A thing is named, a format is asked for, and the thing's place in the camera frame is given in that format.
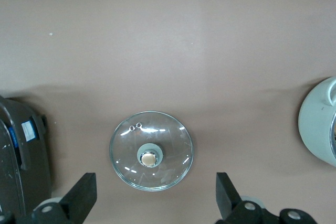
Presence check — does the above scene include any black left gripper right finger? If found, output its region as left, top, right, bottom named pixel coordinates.
left=214, top=173, right=315, bottom=224

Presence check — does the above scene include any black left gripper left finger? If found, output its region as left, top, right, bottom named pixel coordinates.
left=0, top=173, right=98, bottom=224

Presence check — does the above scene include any glass pot lid with knob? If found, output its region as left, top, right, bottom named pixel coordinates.
left=109, top=111, right=194, bottom=190

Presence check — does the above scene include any black rice cooker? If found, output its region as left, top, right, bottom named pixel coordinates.
left=0, top=94, right=53, bottom=217

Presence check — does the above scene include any brown table cover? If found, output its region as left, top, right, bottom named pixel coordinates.
left=0, top=0, right=336, bottom=224

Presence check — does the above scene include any two-handled steel cooking pot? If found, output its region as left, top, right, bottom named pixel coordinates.
left=298, top=76, right=336, bottom=168

